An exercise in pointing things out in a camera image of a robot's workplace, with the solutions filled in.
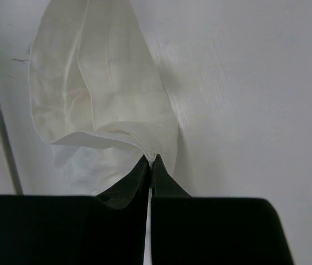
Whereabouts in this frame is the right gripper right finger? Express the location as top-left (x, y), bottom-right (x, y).
top-left (151, 156), bottom-right (293, 264)

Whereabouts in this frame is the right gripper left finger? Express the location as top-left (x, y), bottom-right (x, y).
top-left (0, 157), bottom-right (148, 264)

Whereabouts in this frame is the white pleated skirt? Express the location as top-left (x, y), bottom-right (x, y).
top-left (29, 1), bottom-right (178, 195)

